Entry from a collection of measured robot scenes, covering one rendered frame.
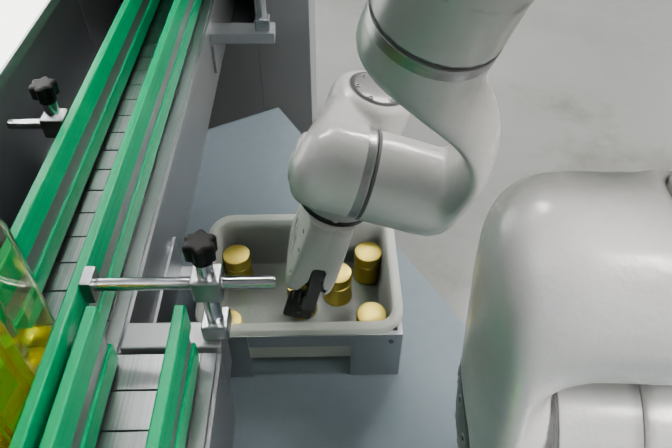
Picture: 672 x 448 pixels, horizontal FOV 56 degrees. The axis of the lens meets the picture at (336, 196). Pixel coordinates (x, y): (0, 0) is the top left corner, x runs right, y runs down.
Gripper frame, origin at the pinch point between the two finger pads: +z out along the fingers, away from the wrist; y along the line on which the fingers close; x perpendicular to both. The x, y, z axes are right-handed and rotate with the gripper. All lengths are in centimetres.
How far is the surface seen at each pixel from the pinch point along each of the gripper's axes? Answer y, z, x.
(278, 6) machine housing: -73, 3, -9
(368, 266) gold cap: -4.4, -1.4, 7.8
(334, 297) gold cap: -1.0, 1.4, 4.3
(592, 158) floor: -124, 54, 108
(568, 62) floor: -187, 51, 115
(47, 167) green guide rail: -3.3, -8.0, -29.2
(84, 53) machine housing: -48, 7, -39
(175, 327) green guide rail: 16.3, -12.4, -12.3
